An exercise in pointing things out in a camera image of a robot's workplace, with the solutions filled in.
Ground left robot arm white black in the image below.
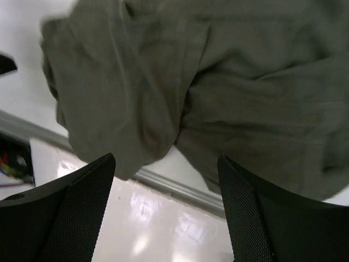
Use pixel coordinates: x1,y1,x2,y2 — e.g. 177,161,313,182
0,54,17,75

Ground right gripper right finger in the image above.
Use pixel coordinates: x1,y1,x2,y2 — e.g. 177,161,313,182
217,156,348,262

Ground front aluminium rail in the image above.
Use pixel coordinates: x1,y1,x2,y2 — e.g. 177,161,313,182
0,109,227,219

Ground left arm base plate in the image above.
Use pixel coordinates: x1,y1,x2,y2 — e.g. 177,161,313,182
1,135,35,186

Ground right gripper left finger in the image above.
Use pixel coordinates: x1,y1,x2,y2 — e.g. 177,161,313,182
1,153,116,262

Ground olive green shorts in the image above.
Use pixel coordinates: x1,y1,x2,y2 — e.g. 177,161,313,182
41,1,348,200

